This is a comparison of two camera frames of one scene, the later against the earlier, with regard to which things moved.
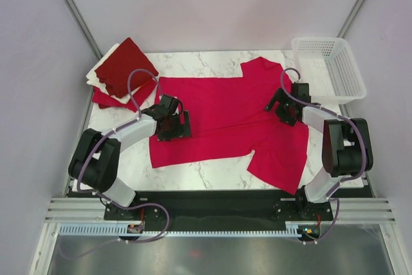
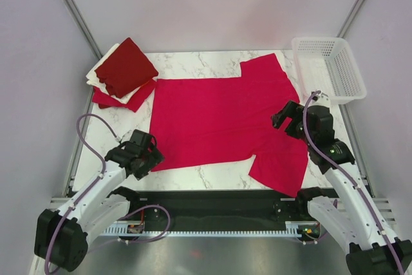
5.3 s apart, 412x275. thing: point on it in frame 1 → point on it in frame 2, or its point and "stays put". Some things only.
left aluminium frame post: [69, 2] stays put
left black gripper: [162, 136] → [156, 157]
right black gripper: [280, 96] → [288, 110]
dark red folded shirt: [127, 67] stays put
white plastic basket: [326, 66] stays put
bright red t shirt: [200, 118] stays put
